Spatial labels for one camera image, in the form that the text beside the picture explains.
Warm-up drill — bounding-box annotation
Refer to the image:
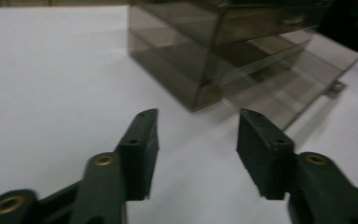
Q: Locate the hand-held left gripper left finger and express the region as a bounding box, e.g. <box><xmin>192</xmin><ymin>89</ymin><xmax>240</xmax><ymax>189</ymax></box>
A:
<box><xmin>69</xmin><ymin>107</ymin><xmax>160</xmax><ymax>224</ymax></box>

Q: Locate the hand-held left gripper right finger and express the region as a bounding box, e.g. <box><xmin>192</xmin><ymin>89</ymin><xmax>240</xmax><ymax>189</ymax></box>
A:
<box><xmin>236</xmin><ymin>107</ymin><xmax>358</xmax><ymax>224</ymax></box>

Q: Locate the large smoky transparent drawer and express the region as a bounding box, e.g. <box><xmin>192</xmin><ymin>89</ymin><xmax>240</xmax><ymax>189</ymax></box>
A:
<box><xmin>220</xmin><ymin>29</ymin><xmax>358</xmax><ymax>132</ymax></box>

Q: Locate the smoky transparent drawer cabinet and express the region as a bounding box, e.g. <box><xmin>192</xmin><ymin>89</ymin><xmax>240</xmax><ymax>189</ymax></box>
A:
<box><xmin>127</xmin><ymin>0</ymin><xmax>334</xmax><ymax>113</ymax></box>

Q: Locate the small smoky transparent drawer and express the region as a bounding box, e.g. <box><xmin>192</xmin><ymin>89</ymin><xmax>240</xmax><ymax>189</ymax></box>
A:
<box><xmin>213</xmin><ymin>6</ymin><xmax>328</xmax><ymax>48</ymax></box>

